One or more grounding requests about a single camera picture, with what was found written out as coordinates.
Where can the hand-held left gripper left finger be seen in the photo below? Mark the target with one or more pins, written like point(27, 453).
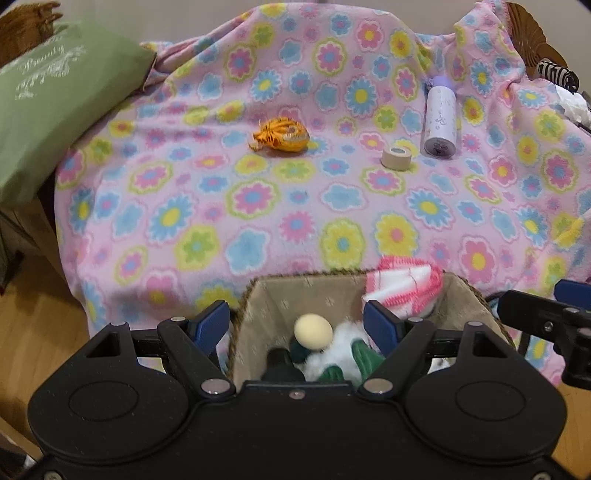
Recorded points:
point(212, 327)

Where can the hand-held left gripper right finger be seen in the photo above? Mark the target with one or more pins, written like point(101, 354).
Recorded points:
point(381, 327)

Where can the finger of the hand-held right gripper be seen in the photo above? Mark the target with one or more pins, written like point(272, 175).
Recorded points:
point(531, 311)
point(575, 290)

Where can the dark green velvet scrunchie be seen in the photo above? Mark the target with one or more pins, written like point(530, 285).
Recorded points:
point(364, 360)

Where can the white plush toy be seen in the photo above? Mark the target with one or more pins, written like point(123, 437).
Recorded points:
point(344, 339)

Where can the pink and white cloth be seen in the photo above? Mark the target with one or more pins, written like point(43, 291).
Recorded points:
point(401, 286)

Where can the cream egg-shaped sponge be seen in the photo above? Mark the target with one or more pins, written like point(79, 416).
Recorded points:
point(313, 330)

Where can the fabric-lined woven basket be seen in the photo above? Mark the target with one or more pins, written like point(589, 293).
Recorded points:
point(277, 304)

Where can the black short makeup brush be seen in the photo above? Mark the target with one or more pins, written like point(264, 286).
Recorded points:
point(281, 364)

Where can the pink floral fleece blanket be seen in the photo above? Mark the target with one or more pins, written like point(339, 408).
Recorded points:
point(184, 207)

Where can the beige tape roll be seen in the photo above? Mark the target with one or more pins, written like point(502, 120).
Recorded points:
point(396, 162)

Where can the white crumpled tissue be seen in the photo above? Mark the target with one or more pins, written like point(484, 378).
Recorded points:
point(575, 106)

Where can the lilac insulated bottle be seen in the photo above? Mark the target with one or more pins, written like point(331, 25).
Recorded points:
point(441, 120)

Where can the zebra striped cloth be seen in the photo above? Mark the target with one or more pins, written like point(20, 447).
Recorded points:
point(558, 74)

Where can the brown fan-shaped chair back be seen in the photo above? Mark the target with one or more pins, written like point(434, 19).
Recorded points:
point(531, 34)

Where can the green embroidered pillow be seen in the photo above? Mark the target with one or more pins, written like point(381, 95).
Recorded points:
point(60, 115)

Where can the brown wicker basket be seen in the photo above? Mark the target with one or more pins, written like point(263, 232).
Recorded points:
point(23, 32)

